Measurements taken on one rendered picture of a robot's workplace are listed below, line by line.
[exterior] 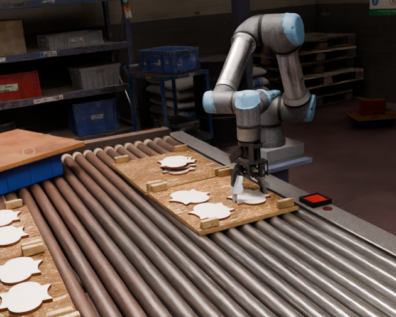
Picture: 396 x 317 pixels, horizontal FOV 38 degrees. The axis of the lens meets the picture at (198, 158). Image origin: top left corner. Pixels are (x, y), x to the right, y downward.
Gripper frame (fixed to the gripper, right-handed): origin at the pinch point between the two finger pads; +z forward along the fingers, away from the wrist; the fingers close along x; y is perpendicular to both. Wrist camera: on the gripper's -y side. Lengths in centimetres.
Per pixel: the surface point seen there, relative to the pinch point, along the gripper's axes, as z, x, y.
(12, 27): -37, 2, -454
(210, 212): -0.3, -17.2, 5.6
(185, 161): -2.5, -3.5, -42.0
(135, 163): 1, -17, -63
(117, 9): -44, 134, -519
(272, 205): 0.5, 2.9, 9.9
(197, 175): 0.8, -3.4, -32.2
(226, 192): 0.6, -3.0, -9.7
